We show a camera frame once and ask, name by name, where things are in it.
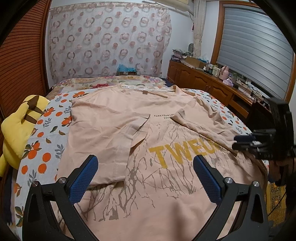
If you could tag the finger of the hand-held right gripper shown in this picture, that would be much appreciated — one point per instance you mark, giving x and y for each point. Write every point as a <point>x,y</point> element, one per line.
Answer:
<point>244,138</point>
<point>242,146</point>

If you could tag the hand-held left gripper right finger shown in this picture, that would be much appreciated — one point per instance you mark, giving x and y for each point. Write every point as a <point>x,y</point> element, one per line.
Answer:
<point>208,180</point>

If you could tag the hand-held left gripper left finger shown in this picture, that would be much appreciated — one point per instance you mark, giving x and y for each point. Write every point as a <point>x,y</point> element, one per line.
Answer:
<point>83,180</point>

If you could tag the peach printed t-shirt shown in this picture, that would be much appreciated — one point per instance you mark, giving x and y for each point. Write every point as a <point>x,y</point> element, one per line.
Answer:
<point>138,115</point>

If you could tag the orange fruit print bedsheet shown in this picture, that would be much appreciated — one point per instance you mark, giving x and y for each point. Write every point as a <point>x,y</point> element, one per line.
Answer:
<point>46,139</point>

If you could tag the pink cloth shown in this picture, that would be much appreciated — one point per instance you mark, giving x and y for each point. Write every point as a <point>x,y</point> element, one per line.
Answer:
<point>228,82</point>

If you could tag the yellow patterned cloth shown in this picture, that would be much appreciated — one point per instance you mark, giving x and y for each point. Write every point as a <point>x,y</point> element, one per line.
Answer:
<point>276,197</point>

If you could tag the wooden cabinet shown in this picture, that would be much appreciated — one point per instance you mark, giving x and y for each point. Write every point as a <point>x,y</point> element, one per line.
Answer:
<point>196,78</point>

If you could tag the yellow plush toy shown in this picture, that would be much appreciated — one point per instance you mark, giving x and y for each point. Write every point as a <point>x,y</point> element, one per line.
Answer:
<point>16,134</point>

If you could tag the grey window blind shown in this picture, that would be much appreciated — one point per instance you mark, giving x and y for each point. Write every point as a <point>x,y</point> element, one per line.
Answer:
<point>249,46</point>

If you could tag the cardboard box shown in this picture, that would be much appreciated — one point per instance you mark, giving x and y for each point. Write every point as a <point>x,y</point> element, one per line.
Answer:
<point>195,62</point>

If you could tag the floral blanket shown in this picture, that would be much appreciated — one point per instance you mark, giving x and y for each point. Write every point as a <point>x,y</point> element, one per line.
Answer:
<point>104,82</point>

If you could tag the teal cloth bundle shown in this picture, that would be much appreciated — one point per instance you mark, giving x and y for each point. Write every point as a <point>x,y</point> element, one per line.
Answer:
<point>126,69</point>

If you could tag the lace curtain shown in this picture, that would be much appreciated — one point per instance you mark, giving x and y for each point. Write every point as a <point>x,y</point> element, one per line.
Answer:
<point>199,27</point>

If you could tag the wooden louvered door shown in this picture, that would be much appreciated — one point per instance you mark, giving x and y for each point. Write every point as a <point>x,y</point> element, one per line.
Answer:
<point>23,64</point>

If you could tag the air conditioner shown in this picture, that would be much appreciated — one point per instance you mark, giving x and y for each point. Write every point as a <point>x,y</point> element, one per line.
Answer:
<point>168,5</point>

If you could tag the circle patterned wall cloth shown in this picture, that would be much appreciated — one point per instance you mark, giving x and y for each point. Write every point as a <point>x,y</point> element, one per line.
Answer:
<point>111,34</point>

